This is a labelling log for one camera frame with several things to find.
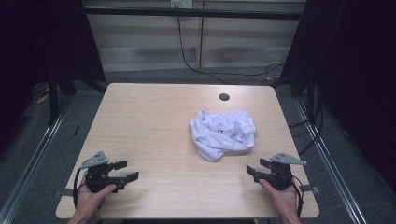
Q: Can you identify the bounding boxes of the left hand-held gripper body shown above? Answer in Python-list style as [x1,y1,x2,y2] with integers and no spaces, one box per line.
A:
[79,150,129,194]

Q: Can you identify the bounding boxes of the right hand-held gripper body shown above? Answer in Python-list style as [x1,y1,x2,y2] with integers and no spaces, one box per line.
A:
[257,152,307,191]

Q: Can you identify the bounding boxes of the white printed cloth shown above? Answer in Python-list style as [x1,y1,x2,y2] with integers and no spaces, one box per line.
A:
[190,110,257,162]

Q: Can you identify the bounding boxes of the person's left hand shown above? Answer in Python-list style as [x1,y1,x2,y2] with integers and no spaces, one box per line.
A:
[74,184,118,218]

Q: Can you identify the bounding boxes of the person's right hand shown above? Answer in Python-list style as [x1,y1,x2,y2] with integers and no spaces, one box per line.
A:
[259,178,300,218]

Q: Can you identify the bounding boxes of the black metal stand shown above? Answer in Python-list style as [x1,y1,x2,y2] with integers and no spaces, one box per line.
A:
[290,70,316,123]
[47,70,78,126]

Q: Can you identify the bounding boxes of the yellow item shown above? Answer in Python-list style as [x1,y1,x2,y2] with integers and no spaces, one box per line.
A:
[35,92,50,105]

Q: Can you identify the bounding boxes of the black curtain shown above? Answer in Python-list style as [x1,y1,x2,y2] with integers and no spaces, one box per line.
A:
[0,0,107,157]
[279,0,396,195]

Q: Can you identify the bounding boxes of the black horizontal bar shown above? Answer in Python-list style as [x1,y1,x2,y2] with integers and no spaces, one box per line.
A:
[83,7,305,21]

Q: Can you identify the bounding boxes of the left hand-held gripper black cable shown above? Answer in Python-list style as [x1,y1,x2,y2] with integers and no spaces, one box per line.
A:
[72,167,90,209]

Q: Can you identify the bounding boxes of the hand-held gripper black cable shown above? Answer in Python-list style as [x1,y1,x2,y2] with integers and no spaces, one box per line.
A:
[72,167,90,209]
[290,175,305,218]

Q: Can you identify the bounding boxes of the right hand-held gripper black cable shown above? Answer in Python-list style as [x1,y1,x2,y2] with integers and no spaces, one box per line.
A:
[290,175,305,218]

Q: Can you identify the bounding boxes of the metal floor rail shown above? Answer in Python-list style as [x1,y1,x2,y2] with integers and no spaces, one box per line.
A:
[293,98,369,224]
[0,99,75,224]

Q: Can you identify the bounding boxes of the black floor cables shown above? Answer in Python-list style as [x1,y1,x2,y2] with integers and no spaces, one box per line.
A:
[288,88,325,157]

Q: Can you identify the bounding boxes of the black wall cable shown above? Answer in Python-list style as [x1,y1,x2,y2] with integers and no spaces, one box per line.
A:
[176,15,285,86]

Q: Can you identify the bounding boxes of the white wall outlet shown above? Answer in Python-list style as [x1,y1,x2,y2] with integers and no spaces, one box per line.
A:
[170,0,194,9]

